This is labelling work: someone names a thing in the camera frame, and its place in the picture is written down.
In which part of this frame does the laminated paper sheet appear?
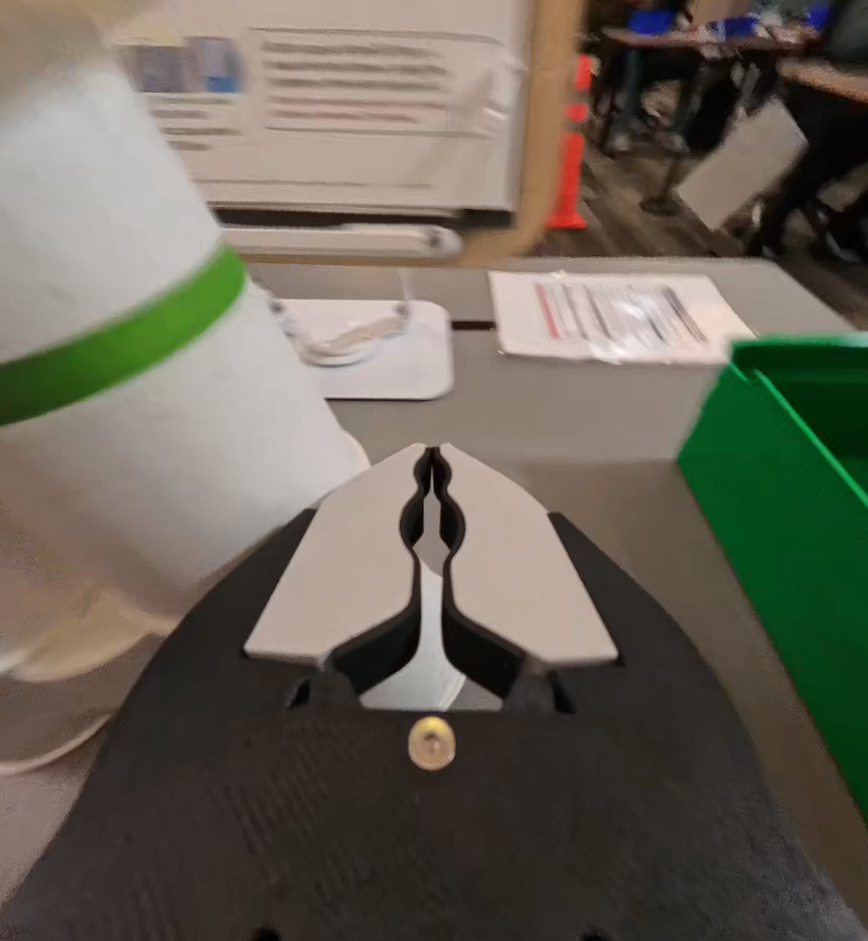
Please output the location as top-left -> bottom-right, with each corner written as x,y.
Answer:
487,270 -> 757,366

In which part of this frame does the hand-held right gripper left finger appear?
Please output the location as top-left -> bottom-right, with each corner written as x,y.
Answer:
243,441 -> 434,693

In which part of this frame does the green plastic bin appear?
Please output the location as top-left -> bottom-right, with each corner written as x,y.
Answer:
676,331 -> 868,894

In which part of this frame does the wooden desk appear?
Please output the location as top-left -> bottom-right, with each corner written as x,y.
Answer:
599,25 -> 868,115

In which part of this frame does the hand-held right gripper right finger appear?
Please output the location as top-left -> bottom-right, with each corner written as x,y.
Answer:
433,441 -> 620,698

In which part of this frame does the white paper cup green band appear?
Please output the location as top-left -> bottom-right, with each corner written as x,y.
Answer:
0,0 -> 468,776

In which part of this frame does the printed instruction board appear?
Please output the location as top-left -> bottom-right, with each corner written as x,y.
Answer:
111,0 -> 583,267

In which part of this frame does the grey desk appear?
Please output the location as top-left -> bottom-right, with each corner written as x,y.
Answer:
0,257 -> 868,941

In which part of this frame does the white board stand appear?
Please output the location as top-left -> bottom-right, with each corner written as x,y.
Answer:
221,223 -> 464,403

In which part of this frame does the orange traffic cone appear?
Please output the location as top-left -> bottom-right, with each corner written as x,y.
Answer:
546,53 -> 598,231

